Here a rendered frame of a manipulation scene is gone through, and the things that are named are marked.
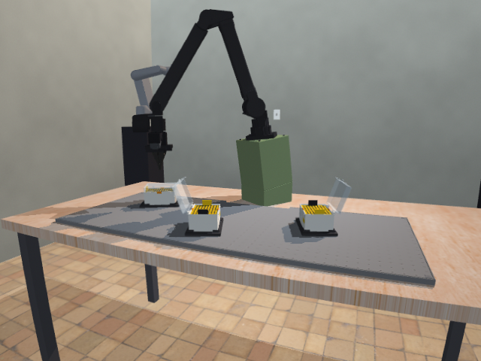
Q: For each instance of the yellow tip rack with black holes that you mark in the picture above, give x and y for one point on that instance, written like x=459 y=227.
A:
x=205 y=208
x=313 y=207

